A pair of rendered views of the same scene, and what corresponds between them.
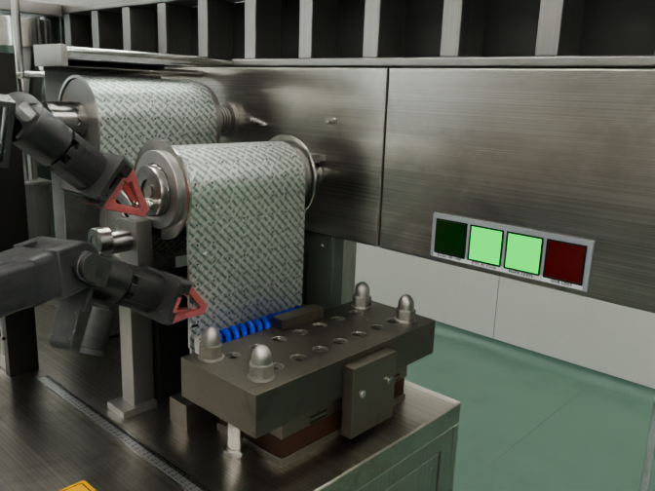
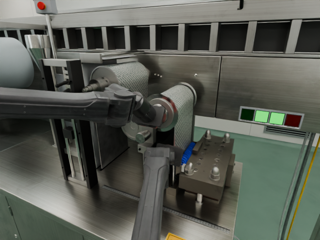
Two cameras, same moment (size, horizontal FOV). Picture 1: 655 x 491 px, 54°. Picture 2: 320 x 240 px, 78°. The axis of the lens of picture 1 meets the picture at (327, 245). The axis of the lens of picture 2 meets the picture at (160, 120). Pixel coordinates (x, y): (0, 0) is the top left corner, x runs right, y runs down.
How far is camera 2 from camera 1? 0.53 m
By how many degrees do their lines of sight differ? 18
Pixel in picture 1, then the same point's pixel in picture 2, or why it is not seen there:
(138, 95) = (127, 72)
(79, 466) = not seen: hidden behind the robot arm
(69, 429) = (135, 207)
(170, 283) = (177, 151)
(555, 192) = (290, 98)
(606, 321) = not seen: hidden behind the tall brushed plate
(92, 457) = not seen: hidden behind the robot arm
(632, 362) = (222, 125)
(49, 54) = (91, 57)
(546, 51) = (290, 52)
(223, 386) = (204, 184)
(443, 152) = (245, 85)
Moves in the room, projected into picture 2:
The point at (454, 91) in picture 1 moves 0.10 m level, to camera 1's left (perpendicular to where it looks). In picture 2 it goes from (251, 65) to (231, 65)
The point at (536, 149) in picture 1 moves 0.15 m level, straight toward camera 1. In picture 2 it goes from (284, 85) to (309, 94)
